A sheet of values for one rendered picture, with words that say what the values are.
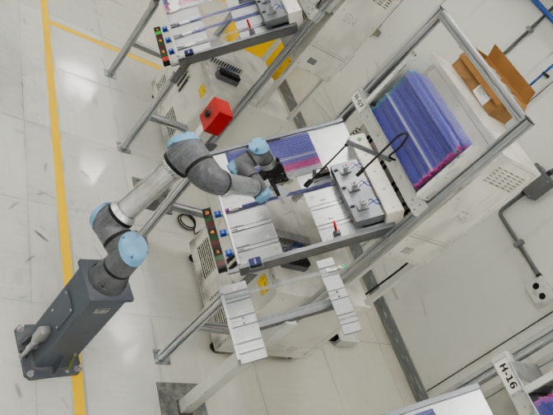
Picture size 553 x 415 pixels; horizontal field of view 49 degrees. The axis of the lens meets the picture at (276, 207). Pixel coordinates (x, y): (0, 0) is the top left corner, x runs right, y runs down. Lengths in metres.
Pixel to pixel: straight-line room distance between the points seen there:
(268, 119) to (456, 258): 1.56
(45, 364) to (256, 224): 1.06
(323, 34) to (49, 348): 2.30
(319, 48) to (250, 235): 1.50
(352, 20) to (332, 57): 0.26
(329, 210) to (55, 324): 1.25
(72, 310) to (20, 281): 0.57
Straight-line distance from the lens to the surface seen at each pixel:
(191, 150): 2.14
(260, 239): 2.68
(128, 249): 2.23
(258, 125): 4.06
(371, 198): 2.67
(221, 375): 2.74
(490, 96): 3.00
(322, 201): 2.79
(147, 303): 3.23
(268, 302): 2.92
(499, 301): 4.06
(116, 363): 2.95
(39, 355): 2.71
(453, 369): 4.20
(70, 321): 2.49
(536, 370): 2.42
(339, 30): 3.77
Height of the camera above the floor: 2.28
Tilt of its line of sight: 30 degrees down
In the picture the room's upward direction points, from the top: 44 degrees clockwise
